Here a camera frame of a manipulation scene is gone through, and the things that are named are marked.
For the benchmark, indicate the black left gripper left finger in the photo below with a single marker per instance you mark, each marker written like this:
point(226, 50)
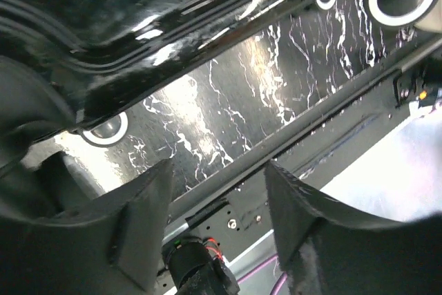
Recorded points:
point(110, 245)

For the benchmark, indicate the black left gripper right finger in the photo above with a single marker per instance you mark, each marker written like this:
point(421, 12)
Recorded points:
point(328, 247)

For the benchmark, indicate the white black space suitcase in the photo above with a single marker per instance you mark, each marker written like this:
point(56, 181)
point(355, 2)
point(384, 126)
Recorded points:
point(243, 77)

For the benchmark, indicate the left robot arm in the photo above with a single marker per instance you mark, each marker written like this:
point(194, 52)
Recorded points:
point(189, 261)

